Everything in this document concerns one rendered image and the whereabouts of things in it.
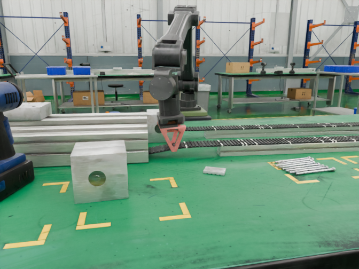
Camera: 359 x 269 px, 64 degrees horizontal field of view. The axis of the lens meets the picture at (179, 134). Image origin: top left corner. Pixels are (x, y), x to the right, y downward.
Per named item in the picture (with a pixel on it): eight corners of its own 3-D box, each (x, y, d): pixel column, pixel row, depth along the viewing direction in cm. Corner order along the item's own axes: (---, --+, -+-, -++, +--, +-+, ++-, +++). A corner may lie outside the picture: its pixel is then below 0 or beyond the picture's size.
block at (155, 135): (171, 133, 106) (171, 107, 104) (175, 142, 94) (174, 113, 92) (147, 133, 105) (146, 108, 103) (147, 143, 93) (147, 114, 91)
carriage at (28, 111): (53, 121, 98) (51, 102, 97) (42, 128, 88) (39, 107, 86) (3, 123, 97) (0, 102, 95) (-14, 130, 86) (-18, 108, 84)
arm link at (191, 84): (194, 95, 144) (184, 94, 145) (195, 74, 141) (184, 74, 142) (193, 98, 135) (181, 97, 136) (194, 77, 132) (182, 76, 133)
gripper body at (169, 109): (160, 126, 73) (157, 97, 71) (156, 118, 83) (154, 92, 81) (185, 123, 74) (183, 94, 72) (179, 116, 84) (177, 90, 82)
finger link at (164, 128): (162, 156, 75) (159, 121, 73) (160, 148, 82) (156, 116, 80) (188, 152, 76) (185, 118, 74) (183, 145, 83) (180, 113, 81)
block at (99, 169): (125, 176, 67) (123, 136, 64) (128, 198, 56) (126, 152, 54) (80, 180, 64) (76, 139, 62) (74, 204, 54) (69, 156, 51)
